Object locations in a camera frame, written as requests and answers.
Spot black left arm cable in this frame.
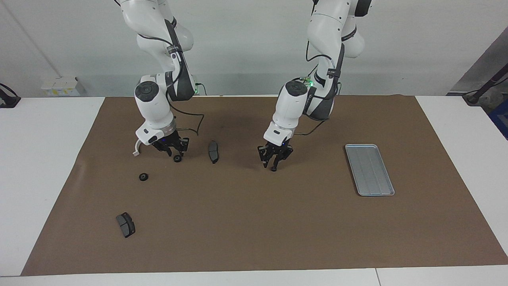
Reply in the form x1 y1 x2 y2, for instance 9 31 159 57
294 38 342 136

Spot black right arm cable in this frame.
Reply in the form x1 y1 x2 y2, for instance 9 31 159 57
137 34 205 135

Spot stacked grey brake pads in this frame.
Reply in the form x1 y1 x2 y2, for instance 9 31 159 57
115 212 136 238

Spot silver metal tray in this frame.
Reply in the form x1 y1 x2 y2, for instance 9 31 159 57
344 144 396 197

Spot black clamp mount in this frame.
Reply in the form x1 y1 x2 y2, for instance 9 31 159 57
0 83 21 108

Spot blue box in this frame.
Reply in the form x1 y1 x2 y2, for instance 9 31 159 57
489 99 508 140

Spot brown table mat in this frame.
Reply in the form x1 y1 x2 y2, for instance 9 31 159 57
21 95 508 276

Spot white wall socket box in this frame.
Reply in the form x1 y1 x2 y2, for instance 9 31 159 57
40 77 86 97

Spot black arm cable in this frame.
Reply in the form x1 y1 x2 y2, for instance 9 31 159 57
137 34 205 135
294 38 342 136

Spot black stand pole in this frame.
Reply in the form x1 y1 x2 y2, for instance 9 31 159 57
462 64 508 106

